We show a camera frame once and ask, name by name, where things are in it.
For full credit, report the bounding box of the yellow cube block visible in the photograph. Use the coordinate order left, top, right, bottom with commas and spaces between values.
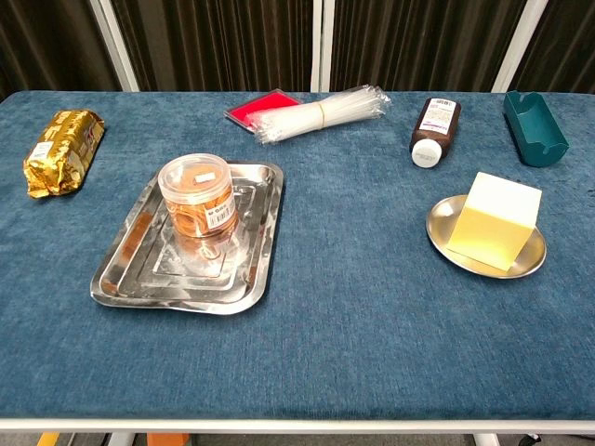
445, 171, 544, 272

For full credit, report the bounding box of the white partition frame post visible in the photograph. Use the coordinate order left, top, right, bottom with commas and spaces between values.
310, 0, 336, 93
89, 0, 139, 93
491, 0, 549, 93

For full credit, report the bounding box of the rectangular stainless steel tray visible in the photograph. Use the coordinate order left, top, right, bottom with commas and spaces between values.
89, 160, 285, 316

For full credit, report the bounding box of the clear jar of rubber bands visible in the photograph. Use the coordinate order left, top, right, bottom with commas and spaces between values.
157, 153, 240, 240

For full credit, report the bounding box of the teal plastic holder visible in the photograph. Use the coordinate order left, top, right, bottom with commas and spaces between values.
503, 90, 570, 168

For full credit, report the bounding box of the blue velvet tablecloth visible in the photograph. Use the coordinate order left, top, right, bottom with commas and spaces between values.
0, 90, 595, 422

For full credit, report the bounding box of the round stainless steel plate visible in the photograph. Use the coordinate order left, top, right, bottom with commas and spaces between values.
425, 194, 548, 280

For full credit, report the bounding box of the bundle of clear wrapped straws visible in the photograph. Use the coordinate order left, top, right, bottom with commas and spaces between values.
245, 84, 391, 147

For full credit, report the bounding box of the red flat plastic case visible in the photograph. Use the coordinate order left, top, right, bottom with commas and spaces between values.
224, 87, 306, 137

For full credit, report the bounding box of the brown bottle with white cap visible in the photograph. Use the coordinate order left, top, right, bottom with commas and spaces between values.
409, 97, 463, 168

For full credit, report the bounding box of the orange box under table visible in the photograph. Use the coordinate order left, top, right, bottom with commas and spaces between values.
147, 433, 191, 446

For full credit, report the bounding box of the gold foil snack package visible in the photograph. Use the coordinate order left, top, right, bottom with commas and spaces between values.
22, 109, 106, 200

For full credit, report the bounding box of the white table frame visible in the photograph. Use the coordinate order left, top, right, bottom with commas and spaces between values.
0, 417, 595, 446

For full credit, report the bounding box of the dark brown curtain panel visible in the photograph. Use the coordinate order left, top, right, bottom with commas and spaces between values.
330, 0, 529, 93
0, 0, 121, 101
110, 0, 315, 93
510, 0, 595, 95

